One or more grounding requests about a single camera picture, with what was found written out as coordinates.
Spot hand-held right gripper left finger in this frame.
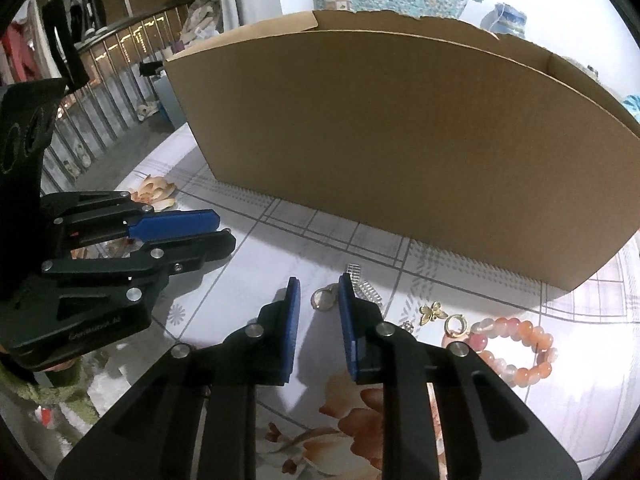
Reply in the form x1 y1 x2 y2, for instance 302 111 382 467
54 276 302 480

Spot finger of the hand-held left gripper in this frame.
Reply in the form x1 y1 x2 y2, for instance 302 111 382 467
40 190 221 256
0 230 237 343

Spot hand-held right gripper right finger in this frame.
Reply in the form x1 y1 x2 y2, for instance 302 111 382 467
338 273 583 480

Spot silver ring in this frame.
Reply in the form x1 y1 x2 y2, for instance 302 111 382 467
311 284 341 311

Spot brown cardboard box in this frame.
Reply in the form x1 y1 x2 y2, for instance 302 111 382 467
164 9 640 303

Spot orange bead bracelet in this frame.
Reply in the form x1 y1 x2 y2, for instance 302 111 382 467
462 317 558 388

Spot floral plaid tablecloth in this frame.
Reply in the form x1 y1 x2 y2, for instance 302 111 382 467
75 125 640 480

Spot gold butterfly charm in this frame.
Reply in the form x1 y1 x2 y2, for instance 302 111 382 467
419 302 449 326

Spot metal railing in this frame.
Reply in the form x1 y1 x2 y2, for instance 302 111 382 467
0 0 221 196

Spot grey box with clutter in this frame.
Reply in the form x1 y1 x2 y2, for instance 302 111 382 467
152 72 191 128

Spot dark hanging clothes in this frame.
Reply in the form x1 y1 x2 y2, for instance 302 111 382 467
42 0 108 88

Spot white green shaggy rug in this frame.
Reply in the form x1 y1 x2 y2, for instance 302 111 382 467
0 350 136 461

